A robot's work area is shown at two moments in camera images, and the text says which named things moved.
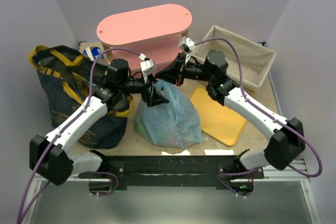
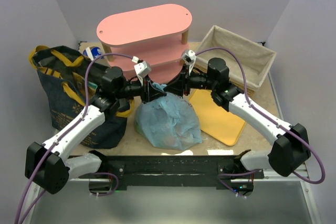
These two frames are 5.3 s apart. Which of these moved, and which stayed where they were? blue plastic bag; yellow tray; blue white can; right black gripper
Moved: right black gripper
Stayed: yellow tray; blue white can; blue plastic bag
